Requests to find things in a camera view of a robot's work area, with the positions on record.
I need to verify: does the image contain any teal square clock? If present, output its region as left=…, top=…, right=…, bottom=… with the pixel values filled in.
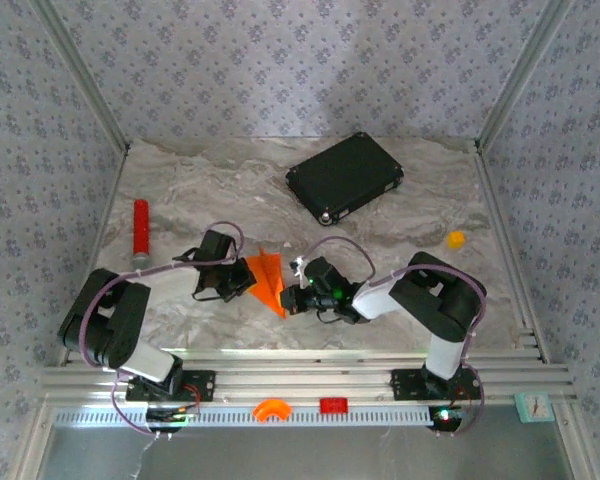
left=513, top=391, right=555, bottom=425

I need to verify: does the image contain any red glitter cylinder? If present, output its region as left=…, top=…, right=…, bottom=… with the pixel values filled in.
left=131, top=199, right=152, bottom=271

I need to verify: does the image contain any orange curved plastic piece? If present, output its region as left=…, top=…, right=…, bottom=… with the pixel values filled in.
left=252, top=398, right=294, bottom=424

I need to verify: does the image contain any black hard case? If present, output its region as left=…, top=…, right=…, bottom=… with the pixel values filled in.
left=285, top=131, right=405, bottom=227

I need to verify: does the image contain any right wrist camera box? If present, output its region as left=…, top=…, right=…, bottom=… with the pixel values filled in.
left=303, top=257, right=354, bottom=297

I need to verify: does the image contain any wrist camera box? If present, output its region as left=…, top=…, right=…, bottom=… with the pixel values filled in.
left=303, top=257, right=354, bottom=297
left=194, top=230, right=238, bottom=267

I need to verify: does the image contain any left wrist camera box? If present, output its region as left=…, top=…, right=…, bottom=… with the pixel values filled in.
left=194, top=230, right=238, bottom=267

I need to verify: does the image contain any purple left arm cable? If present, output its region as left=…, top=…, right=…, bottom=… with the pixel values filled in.
left=78, top=221, right=246, bottom=441

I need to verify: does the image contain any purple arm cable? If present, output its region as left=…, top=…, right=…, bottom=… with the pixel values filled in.
left=78, top=221, right=246, bottom=441
left=299, top=236, right=488, bottom=439

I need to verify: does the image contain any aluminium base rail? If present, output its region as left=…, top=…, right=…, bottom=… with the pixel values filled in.
left=34, top=347, right=579, bottom=407

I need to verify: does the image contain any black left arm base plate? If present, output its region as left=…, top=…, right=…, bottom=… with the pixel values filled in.
left=123, top=369, right=217, bottom=404

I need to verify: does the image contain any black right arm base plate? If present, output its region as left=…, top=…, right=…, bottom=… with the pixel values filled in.
left=389, top=368, right=484, bottom=402

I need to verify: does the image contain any white slotted cable duct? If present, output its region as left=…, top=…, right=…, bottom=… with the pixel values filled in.
left=53, top=405, right=436, bottom=429

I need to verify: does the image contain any aluminium side rail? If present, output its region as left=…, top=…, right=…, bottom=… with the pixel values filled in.
left=472, top=142, right=551, bottom=364
left=57, top=144, right=132, bottom=366

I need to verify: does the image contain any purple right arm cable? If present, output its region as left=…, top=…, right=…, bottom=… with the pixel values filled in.
left=299, top=236, right=488, bottom=439

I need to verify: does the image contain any aluminium frame post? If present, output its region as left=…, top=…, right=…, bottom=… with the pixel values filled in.
left=29, top=0, right=132, bottom=155
left=473, top=0, right=575, bottom=151

